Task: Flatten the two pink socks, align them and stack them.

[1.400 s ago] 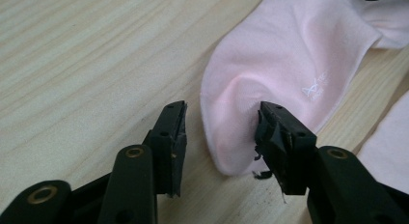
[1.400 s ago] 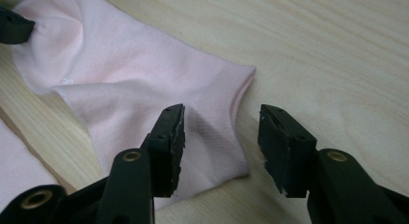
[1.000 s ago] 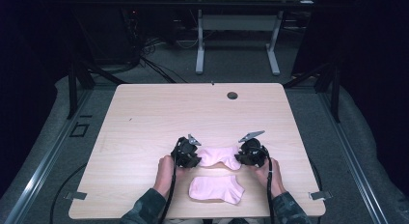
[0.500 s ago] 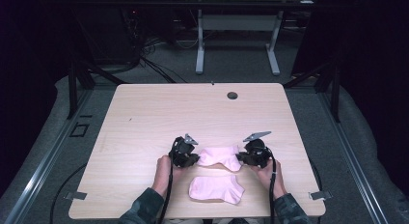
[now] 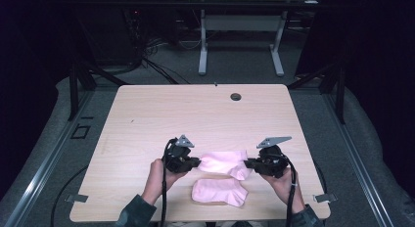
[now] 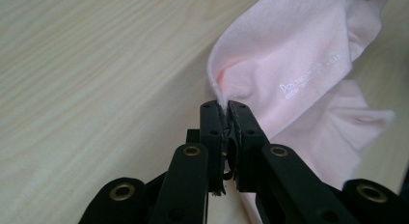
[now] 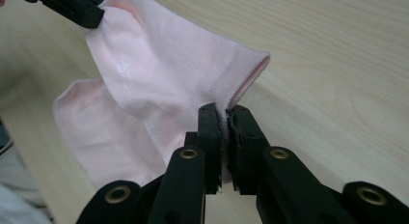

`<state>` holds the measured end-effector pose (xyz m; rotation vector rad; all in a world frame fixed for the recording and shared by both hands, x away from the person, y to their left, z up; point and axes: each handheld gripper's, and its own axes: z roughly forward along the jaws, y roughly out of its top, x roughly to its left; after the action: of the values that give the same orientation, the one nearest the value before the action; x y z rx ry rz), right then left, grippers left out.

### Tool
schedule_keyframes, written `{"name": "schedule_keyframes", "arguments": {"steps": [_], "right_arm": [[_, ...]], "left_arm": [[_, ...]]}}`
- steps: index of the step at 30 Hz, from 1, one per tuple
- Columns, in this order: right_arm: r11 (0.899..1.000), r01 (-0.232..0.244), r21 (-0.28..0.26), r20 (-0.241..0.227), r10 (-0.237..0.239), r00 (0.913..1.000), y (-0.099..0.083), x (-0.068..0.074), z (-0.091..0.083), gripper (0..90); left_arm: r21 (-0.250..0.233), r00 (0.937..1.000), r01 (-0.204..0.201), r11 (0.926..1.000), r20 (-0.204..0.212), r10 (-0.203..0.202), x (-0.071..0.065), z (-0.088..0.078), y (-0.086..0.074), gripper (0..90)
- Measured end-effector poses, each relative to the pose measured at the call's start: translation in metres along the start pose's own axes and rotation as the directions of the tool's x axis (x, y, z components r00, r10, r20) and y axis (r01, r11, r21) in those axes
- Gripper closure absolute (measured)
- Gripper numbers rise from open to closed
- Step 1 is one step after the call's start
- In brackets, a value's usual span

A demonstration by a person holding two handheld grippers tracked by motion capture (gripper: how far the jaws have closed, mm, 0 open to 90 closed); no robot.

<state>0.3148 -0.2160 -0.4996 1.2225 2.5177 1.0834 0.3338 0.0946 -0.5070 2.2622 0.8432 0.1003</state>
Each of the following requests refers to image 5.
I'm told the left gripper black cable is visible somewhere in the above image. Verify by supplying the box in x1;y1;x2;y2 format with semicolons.
159;137;179;227

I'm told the bundle of floor cables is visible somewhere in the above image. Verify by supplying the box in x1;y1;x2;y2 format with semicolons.
123;8;192;85

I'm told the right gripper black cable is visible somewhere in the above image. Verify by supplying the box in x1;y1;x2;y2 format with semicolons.
275;153;299;227

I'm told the white desk with metal legs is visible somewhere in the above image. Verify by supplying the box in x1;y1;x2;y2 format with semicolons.
179;0;323;77

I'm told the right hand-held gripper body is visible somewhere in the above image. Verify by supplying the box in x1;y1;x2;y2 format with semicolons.
255;135;294;179

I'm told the pink sock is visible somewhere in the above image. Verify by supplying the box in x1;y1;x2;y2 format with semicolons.
197;150;254;181
191;177;250;207

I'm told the black horizontal frame bar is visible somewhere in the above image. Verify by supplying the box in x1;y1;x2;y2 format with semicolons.
62;0;331;9

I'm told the aluminium floor rail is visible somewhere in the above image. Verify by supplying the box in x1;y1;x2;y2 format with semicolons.
3;89;96;227
322;91;395;227

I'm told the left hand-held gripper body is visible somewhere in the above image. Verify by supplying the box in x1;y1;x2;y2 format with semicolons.
161;134;196;174

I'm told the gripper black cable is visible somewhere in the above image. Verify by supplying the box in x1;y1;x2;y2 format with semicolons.
159;137;179;227
275;153;299;227

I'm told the person's left hand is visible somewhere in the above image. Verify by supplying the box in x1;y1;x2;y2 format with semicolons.
141;159;189;206

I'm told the black cable on floor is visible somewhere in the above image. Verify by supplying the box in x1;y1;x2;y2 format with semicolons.
49;164;90;227

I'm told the black metal frame stand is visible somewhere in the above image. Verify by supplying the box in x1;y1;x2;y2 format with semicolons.
67;11;131;122
287;11;347;125

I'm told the grey metal table bracket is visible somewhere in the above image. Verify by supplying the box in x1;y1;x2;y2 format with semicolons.
312;193;339;204
64;194;89;204

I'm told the person's right hand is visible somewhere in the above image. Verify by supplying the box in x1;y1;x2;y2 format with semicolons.
259;167;306;215

